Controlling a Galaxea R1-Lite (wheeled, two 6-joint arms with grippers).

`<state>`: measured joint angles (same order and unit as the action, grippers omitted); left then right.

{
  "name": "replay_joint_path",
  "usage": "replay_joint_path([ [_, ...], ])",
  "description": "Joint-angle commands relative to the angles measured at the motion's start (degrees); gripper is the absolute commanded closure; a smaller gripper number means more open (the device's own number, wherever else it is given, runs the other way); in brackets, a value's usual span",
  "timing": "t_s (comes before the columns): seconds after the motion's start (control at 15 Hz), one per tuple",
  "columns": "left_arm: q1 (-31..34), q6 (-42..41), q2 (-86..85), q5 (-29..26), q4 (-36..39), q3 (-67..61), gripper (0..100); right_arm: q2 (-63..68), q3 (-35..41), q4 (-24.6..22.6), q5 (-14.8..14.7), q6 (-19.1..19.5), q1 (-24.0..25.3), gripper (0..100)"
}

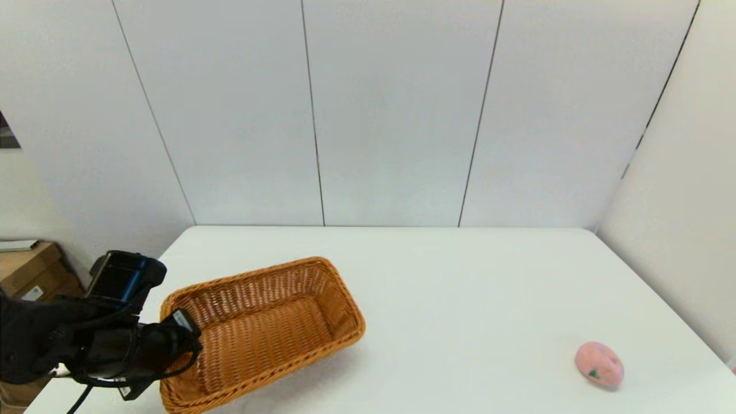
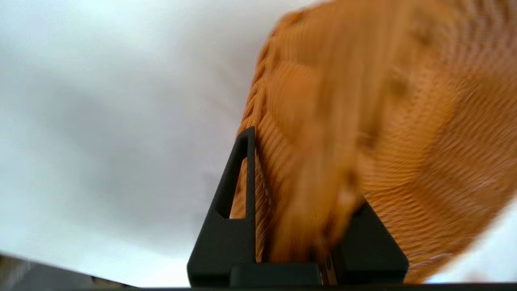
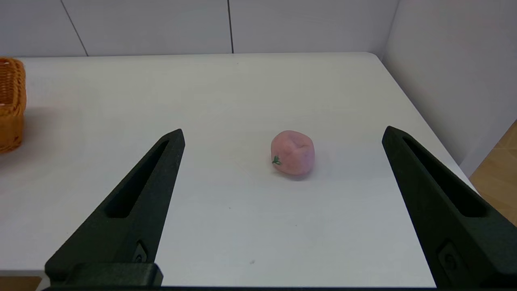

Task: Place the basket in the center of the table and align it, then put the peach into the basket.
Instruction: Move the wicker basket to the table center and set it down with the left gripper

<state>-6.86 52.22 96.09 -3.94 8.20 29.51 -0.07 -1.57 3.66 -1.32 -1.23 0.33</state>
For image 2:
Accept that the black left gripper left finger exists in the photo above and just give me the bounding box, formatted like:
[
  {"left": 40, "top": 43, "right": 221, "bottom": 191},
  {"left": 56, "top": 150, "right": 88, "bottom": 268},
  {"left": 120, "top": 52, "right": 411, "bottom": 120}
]
[{"left": 187, "top": 127, "right": 258, "bottom": 287}]

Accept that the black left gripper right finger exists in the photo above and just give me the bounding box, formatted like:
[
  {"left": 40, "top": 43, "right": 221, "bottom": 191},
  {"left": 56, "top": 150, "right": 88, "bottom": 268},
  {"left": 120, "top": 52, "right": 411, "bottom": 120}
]
[{"left": 330, "top": 201, "right": 409, "bottom": 284}]

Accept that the orange woven wicker basket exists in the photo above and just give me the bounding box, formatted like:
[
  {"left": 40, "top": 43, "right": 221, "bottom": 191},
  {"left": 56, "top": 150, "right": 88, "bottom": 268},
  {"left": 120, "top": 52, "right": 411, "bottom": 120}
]
[{"left": 230, "top": 0, "right": 517, "bottom": 284}]

